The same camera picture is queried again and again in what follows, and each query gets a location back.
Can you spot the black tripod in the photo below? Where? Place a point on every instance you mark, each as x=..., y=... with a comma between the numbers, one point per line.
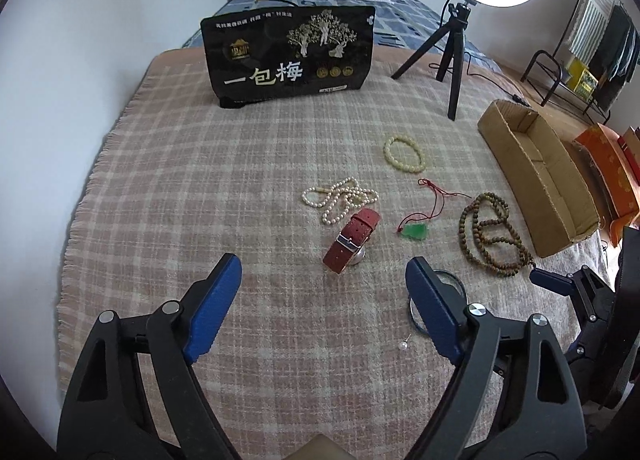
x=452, y=57

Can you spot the pearl stud earring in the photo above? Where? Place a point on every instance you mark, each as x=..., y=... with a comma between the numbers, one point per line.
x=405, y=344

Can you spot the black snack bag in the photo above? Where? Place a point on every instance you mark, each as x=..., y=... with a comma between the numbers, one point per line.
x=270, y=53

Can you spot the pink plaid blanket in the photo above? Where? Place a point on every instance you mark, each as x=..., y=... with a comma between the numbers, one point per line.
x=303, y=351

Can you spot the red strap watch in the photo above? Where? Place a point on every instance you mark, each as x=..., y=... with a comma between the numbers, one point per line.
x=351, y=240

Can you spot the black clothes rack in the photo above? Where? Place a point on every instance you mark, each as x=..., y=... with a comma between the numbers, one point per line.
x=593, y=61

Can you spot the orange gift box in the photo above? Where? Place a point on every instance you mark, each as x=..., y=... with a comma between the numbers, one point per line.
x=609, y=177

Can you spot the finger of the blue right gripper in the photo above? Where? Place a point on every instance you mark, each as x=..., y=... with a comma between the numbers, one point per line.
x=554, y=282

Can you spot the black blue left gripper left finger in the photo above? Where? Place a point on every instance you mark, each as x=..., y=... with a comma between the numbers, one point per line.
x=106, y=414

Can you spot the cardboard box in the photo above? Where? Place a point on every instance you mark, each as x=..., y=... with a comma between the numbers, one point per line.
x=554, y=198

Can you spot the round magnifier lens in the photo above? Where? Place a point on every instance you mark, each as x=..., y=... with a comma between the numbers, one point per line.
x=448, y=279

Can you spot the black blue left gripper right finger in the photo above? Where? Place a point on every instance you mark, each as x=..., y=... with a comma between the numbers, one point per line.
x=511, y=395

